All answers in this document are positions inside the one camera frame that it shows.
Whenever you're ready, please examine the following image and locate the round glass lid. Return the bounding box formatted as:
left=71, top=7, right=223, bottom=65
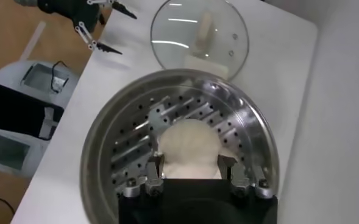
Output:
left=150, top=0, right=250, bottom=80

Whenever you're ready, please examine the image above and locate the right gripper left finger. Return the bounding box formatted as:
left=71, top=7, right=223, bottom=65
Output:
left=118, top=153, right=166, bottom=199

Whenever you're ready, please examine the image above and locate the white robot body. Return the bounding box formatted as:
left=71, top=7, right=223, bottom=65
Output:
left=0, top=59, right=80, bottom=179

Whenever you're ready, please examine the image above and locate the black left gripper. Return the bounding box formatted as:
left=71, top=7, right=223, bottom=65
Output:
left=37, top=0, right=138, bottom=56

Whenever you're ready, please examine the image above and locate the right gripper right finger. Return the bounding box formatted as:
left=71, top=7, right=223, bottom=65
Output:
left=218, top=153, right=275, bottom=200

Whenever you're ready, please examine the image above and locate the stainless steel steamer basket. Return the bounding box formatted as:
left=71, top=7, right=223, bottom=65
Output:
left=80, top=68, right=280, bottom=224

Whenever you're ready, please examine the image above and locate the white steamed baozi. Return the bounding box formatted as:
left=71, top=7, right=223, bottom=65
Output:
left=221, top=147, right=240, bottom=162
left=157, top=118, right=223, bottom=180

